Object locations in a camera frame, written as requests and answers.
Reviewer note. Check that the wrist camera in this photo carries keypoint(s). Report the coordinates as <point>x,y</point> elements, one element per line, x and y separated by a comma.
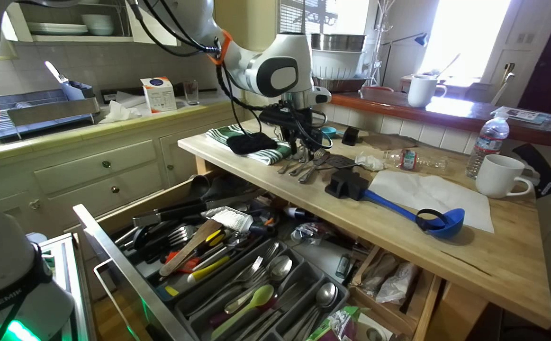
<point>275,116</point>

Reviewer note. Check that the wooden spatula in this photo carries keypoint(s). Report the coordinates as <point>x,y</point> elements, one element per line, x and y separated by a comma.
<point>190,246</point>

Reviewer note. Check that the white carton box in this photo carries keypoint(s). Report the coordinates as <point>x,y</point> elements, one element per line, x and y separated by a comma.
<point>159,94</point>

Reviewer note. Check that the cabinet door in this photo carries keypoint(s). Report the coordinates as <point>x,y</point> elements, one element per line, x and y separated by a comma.
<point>180,151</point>

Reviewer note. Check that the empty plastic bottle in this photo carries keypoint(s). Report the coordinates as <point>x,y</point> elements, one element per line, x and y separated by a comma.
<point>417,161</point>

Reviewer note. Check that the black slotted spatula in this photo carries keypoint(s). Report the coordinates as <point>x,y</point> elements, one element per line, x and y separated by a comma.
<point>339,162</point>

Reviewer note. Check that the heap of black utensils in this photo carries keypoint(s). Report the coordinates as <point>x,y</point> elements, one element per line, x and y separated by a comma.
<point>161,232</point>

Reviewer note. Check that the small black holder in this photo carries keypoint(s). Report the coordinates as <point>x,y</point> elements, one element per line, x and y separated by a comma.
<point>350,135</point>

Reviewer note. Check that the small dark bottle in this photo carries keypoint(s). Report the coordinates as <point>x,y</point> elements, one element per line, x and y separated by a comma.
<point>342,266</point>

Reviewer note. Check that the heap of metal spoons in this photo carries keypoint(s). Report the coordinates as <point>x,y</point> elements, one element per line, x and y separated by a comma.
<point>320,298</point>

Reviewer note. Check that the clear water bottle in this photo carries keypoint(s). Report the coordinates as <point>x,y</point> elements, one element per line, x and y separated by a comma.
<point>486,147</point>

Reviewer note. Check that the blue ladle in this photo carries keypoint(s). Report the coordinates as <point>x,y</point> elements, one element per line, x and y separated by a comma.
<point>438,222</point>

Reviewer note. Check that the metal tongs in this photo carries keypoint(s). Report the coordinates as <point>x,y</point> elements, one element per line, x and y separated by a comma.
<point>176,212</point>

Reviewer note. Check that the green snack packet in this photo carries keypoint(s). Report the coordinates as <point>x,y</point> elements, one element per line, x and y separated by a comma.
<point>339,324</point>

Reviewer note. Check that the black cloth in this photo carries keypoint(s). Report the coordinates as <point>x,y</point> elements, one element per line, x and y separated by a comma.
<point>251,143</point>

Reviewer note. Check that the heap of plastic bags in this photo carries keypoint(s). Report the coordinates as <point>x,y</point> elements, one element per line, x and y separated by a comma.
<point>393,284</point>

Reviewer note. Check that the grey cutlery tray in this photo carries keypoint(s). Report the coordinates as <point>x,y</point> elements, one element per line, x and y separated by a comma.
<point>299,279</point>

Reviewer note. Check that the white paper napkins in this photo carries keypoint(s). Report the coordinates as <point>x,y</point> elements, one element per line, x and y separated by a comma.
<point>121,112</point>

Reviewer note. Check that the metal mixing bowl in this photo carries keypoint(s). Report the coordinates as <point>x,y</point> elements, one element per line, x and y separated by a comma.
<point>338,42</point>

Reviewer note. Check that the magazine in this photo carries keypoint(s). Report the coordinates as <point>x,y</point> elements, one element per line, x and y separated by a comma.
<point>526,116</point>

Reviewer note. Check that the dish rack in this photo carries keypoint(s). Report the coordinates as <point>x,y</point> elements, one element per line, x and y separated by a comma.
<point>43,111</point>

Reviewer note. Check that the window with blinds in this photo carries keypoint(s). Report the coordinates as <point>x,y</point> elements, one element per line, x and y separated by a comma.
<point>332,16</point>

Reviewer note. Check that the desk lamp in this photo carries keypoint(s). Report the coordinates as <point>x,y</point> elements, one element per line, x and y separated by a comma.
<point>420,39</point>

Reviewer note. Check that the black angular object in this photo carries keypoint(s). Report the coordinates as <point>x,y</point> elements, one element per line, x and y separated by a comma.
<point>540,173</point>

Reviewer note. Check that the crumpled white tissue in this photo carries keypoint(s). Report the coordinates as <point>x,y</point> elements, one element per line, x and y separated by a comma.
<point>369,162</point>

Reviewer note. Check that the stack of white plates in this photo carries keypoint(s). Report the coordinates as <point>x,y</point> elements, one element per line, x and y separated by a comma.
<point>57,28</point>

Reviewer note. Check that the heap of metal forks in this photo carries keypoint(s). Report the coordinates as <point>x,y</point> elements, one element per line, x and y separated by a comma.
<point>247,274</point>

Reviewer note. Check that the green white striped towel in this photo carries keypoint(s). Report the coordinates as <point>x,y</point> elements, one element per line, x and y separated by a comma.
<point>270,155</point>

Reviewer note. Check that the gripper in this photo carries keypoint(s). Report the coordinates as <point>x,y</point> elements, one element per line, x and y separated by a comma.
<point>299,124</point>

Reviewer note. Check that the wooden drawer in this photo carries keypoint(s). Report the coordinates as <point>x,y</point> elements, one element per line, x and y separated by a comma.
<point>422,303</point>

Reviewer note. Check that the crumpled plastic wrapper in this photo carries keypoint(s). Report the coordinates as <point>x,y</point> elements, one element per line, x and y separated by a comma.
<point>307,233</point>

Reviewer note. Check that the large utensil drawer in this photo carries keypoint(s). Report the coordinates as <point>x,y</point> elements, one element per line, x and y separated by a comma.
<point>128,284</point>

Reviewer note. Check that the drawer knob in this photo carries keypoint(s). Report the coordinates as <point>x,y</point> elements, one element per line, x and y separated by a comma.
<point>106,164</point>
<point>114,189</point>

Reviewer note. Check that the tall white mug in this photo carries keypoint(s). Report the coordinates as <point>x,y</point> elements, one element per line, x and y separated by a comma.
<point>421,91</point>

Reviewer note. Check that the green plastic spoon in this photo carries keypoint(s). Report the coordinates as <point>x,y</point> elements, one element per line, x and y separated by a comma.
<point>249,303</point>

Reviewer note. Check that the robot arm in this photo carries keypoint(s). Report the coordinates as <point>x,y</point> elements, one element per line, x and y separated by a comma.
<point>275,71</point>

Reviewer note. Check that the white paper sheet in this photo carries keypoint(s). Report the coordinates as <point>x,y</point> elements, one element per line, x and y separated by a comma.
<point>427,194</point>

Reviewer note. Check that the cabinet drawer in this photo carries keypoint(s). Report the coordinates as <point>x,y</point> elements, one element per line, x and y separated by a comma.
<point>90,166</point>
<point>123,189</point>

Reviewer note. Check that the white colander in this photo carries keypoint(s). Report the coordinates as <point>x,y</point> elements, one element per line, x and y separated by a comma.
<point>337,64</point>

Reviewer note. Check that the drinking glass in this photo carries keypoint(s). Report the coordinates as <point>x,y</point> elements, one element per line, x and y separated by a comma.
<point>191,92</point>

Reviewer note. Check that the wall switch plate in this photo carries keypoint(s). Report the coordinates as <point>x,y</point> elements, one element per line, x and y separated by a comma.
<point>525,38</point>

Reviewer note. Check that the black plastic block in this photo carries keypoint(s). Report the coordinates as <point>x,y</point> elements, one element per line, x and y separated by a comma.
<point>346,184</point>

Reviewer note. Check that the large metal spoon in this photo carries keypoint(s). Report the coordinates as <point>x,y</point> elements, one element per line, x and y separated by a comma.
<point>280,267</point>

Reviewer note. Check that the bright window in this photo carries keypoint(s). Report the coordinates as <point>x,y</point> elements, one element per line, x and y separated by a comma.
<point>465,38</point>

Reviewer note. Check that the white grater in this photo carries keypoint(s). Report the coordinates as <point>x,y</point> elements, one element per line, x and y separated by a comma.
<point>230,219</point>

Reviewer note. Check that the stack of white bowls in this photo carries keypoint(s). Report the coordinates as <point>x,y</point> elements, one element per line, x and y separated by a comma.
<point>99,24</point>

